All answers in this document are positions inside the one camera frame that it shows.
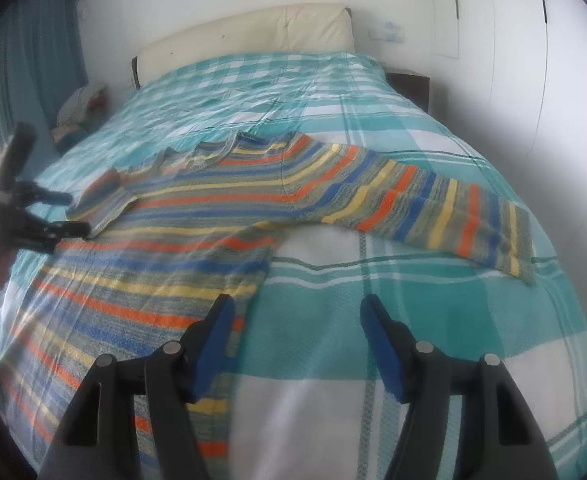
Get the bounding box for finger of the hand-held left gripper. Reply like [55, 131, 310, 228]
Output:
[17, 182, 74, 207]
[19, 214, 92, 255]

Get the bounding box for teal checked blanket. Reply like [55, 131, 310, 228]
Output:
[0, 51, 587, 480]

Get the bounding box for teal curtain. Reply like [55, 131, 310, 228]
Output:
[0, 0, 90, 153]

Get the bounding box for dark wooden nightstand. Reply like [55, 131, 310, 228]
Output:
[385, 71, 432, 114]

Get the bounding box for pile of light clothes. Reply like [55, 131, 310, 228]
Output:
[50, 85, 110, 155]

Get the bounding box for white wardrobe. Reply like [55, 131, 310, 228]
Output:
[431, 0, 587, 221]

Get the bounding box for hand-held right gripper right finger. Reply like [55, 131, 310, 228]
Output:
[360, 293, 560, 480]

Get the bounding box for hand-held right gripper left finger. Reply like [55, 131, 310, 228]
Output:
[37, 294, 236, 480]

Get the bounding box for cream padded headboard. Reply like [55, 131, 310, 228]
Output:
[132, 4, 358, 92]

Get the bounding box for white wall switches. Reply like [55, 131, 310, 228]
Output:
[368, 20, 407, 42]

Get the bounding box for striped knit sweater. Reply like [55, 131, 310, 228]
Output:
[0, 131, 537, 467]

